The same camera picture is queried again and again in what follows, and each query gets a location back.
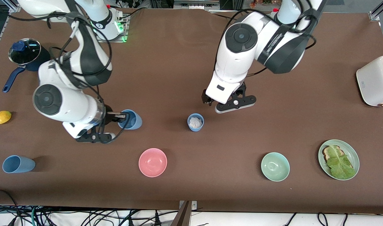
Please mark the blue plastic cup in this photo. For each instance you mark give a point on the blue plastic cup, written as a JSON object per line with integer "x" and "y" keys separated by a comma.
{"x": 136, "y": 124}
{"x": 26, "y": 164}

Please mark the yellow lemon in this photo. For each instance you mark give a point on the yellow lemon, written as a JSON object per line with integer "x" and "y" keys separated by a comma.
{"x": 1, "y": 117}

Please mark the dark blue saucepan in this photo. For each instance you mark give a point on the dark blue saucepan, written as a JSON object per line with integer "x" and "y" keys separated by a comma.
{"x": 42, "y": 61}

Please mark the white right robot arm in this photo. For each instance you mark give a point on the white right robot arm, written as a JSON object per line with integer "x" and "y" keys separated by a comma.
{"x": 72, "y": 106}

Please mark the mint green bowl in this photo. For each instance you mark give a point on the mint green bowl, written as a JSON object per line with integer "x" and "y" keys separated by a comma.
{"x": 275, "y": 166}

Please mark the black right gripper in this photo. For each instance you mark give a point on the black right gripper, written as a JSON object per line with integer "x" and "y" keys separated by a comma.
{"x": 109, "y": 114}

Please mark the mint green plate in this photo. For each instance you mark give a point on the mint green plate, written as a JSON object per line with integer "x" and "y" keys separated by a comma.
{"x": 351, "y": 153}

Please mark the crumpled white tissue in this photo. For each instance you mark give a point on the crumpled white tissue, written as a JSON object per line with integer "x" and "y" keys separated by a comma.
{"x": 195, "y": 122}

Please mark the toasted bread slice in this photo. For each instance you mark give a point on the toasted bread slice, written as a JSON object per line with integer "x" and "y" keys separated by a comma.
{"x": 327, "y": 153}

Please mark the green lettuce leaf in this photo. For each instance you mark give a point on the green lettuce leaf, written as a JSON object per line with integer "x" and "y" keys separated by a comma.
{"x": 338, "y": 163}

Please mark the black power plug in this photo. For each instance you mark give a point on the black power plug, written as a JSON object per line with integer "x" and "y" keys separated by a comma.
{"x": 156, "y": 221}

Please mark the dark metal post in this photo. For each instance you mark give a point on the dark metal post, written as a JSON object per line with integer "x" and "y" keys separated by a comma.
{"x": 182, "y": 218}

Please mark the brown table cover cloth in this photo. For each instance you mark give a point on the brown table cover cloth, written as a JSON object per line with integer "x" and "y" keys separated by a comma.
{"x": 166, "y": 78}

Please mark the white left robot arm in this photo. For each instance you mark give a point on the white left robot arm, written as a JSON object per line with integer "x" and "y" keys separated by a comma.
{"x": 235, "y": 62}

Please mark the glass lid blue knob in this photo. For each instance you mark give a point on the glass lid blue knob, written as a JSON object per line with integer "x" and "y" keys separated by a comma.
{"x": 31, "y": 55}

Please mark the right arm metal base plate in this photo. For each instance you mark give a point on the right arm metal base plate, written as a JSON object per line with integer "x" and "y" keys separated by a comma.
{"x": 124, "y": 37}

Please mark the grey metal box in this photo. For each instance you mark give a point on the grey metal box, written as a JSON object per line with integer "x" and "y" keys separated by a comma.
{"x": 196, "y": 4}

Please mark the pink bowl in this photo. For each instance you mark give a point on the pink bowl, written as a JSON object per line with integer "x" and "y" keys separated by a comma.
{"x": 152, "y": 162}

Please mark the silver corner bracket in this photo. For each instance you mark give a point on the silver corner bracket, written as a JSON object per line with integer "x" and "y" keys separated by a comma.
{"x": 194, "y": 205}

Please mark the white toaster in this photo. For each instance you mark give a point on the white toaster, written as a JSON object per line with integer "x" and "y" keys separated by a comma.
{"x": 373, "y": 84}

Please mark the blue cup with tissue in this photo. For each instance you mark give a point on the blue cup with tissue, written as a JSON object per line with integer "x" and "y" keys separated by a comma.
{"x": 196, "y": 129}

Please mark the orange toy pile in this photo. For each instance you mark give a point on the orange toy pile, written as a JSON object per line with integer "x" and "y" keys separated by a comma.
{"x": 257, "y": 3}

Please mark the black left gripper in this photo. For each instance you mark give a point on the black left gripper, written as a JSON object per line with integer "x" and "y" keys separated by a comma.
{"x": 205, "y": 97}

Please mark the silver aluminium frame rail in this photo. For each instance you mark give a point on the silver aluminium frame rail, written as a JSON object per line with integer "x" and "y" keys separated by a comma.
{"x": 375, "y": 15}
{"x": 13, "y": 9}

